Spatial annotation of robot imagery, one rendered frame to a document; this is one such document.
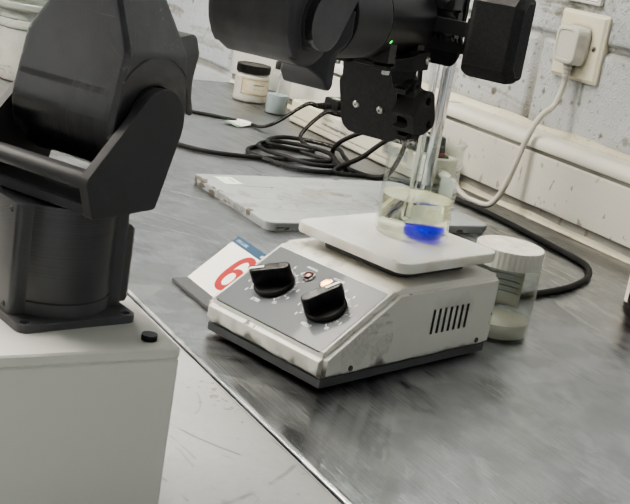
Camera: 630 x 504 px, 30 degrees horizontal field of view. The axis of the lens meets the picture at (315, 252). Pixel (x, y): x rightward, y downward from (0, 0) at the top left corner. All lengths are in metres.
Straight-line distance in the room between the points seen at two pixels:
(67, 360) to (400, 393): 0.35
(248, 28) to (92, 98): 0.15
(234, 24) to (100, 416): 0.25
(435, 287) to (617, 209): 0.54
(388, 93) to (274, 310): 0.18
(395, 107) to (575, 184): 0.66
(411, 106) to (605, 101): 0.70
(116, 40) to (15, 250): 0.11
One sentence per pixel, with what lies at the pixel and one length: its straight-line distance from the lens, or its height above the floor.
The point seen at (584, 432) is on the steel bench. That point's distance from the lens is 0.87.
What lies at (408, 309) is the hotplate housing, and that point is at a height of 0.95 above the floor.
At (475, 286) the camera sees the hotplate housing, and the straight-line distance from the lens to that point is 0.93.
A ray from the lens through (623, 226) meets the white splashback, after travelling 1.39.
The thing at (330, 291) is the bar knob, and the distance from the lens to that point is 0.84.
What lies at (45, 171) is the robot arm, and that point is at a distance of 0.56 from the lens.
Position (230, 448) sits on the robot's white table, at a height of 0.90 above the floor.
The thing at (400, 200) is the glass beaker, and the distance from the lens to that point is 0.92.
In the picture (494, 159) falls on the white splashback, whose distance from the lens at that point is 1.57.
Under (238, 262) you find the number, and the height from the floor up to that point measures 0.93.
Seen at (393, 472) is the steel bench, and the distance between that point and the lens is 0.74.
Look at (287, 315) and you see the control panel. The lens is 0.86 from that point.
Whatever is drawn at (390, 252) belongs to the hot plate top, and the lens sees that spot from 0.88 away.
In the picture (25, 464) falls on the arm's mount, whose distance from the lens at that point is 0.58.
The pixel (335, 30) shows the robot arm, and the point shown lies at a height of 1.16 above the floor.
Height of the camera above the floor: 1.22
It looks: 16 degrees down
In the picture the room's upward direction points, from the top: 10 degrees clockwise
